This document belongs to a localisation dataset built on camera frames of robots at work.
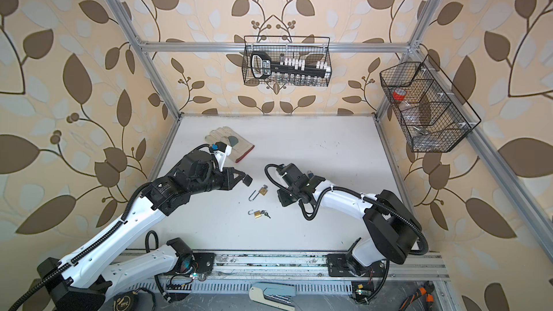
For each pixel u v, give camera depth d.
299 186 0.66
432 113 0.74
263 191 0.91
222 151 0.64
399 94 0.87
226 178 0.61
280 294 0.67
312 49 0.91
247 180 0.73
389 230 0.43
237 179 0.69
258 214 0.87
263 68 0.85
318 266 0.75
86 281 0.39
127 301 0.65
